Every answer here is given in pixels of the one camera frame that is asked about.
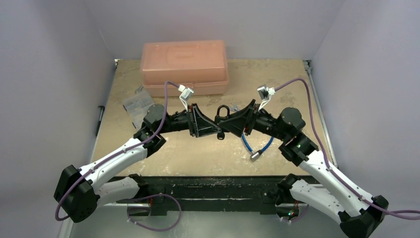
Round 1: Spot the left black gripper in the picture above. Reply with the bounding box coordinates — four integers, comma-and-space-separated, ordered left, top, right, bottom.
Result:
157, 103, 221, 137

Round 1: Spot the black padlock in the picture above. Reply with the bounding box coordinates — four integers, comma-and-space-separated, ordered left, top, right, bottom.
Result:
214, 105, 230, 125

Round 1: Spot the orange plastic toolbox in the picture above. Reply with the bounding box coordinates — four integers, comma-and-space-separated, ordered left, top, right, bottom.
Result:
140, 40, 229, 97

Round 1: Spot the blue cable lock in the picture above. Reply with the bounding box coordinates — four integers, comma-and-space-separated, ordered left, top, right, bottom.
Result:
241, 134, 274, 162

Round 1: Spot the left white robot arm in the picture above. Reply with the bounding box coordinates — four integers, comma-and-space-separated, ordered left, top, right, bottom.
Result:
53, 104, 222, 223

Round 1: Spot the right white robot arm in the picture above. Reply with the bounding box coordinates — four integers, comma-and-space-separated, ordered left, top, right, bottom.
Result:
215, 100, 389, 238

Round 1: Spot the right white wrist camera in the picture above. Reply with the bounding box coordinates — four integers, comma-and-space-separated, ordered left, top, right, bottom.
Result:
257, 84, 276, 111

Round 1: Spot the black tool beside table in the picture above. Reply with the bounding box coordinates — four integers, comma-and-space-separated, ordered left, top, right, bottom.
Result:
95, 105, 105, 136

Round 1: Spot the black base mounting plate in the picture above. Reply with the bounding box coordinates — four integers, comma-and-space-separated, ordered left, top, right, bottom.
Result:
108, 176, 322, 218

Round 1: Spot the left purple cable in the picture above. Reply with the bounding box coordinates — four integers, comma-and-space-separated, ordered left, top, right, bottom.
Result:
54, 81, 181, 221

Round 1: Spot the clear plastic parts box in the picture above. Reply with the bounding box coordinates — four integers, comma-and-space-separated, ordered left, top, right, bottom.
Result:
123, 90, 154, 130

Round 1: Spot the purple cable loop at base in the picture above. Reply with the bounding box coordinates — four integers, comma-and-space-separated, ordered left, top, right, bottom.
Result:
126, 193, 183, 233

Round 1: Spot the silver open-end wrench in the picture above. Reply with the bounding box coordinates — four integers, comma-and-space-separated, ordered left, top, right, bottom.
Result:
230, 104, 240, 112

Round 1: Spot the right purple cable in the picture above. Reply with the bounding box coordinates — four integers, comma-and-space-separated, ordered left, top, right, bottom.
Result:
275, 78, 420, 221

